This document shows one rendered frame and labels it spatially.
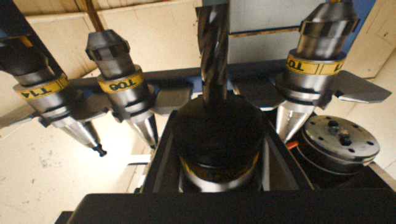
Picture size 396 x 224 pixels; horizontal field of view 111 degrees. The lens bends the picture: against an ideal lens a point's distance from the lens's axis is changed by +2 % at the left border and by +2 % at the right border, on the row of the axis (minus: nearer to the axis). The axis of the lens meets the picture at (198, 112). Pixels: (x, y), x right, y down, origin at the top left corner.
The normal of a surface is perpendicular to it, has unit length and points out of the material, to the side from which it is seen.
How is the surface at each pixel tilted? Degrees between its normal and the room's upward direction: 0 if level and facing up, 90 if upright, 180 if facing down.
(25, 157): 90
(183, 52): 90
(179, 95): 180
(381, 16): 90
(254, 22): 90
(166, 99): 180
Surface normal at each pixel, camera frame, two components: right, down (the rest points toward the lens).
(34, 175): 0.99, -0.07
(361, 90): -0.11, -0.78
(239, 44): -0.02, 0.62
